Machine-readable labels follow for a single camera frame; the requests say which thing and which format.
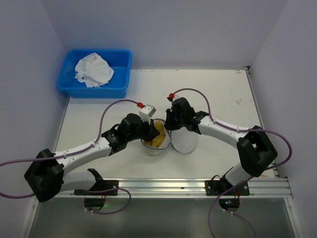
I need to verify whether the yellow bra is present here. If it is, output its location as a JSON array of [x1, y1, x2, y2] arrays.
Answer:
[[144, 120, 166, 148]]

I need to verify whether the white mesh laundry bag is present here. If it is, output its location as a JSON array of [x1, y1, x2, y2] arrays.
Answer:
[[141, 119, 199, 156]]

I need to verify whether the white bra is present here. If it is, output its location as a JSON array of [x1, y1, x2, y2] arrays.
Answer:
[[74, 53, 114, 88]]

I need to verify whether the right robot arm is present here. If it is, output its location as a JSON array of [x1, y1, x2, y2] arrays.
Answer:
[[165, 96, 278, 190]]

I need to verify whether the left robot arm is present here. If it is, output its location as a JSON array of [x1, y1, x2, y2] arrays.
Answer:
[[24, 114, 159, 202]]

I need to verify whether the blue plastic bin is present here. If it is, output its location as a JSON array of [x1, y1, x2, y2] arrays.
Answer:
[[56, 49, 132, 99]]

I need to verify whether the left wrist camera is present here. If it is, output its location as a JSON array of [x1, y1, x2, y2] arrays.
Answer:
[[139, 105, 156, 124]]

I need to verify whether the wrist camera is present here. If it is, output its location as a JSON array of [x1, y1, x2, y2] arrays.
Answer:
[[167, 93, 179, 105], [139, 105, 156, 124]]

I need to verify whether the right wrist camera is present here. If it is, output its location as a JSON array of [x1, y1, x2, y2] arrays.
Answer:
[[167, 93, 179, 105]]

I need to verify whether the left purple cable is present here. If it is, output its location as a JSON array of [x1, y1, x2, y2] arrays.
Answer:
[[0, 99, 132, 215]]

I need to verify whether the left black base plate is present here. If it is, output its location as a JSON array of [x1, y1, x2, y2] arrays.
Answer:
[[74, 179, 119, 196]]

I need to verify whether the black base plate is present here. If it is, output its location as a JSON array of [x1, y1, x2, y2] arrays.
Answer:
[[74, 179, 119, 196], [205, 175, 250, 196]]

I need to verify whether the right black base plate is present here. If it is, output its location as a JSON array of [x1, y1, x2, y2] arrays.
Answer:
[[205, 175, 250, 196]]

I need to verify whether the aluminium mounting rail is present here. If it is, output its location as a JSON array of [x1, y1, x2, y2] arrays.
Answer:
[[32, 172, 292, 202]]

